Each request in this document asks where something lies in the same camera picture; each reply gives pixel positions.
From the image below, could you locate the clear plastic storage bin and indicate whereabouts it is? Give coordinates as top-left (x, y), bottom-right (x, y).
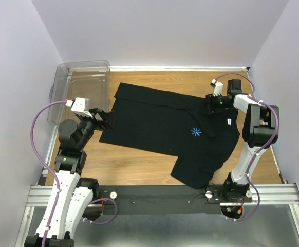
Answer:
top-left (50, 60), bottom-right (110, 112)

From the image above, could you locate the black t shirt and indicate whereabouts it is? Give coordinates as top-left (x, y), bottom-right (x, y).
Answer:
top-left (100, 83), bottom-right (239, 189)

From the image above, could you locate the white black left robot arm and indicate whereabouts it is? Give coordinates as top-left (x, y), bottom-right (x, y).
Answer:
top-left (24, 108), bottom-right (118, 246)

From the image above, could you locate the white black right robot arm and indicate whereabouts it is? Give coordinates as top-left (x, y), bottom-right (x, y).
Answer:
top-left (205, 79), bottom-right (279, 204)

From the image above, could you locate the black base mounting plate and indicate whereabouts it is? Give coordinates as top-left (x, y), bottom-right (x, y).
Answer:
top-left (99, 184), bottom-right (256, 215)

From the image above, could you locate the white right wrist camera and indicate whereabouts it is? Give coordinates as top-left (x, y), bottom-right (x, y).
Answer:
top-left (210, 79), bottom-right (223, 97)

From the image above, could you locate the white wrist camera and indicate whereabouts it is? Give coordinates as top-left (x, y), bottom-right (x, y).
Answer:
top-left (65, 97), bottom-right (93, 118)
top-left (210, 79), bottom-right (223, 97)

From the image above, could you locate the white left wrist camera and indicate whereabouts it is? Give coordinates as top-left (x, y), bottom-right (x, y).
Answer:
top-left (65, 97), bottom-right (93, 118)

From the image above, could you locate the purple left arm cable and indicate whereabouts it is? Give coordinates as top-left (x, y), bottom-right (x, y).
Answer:
top-left (30, 100), bottom-right (118, 247)

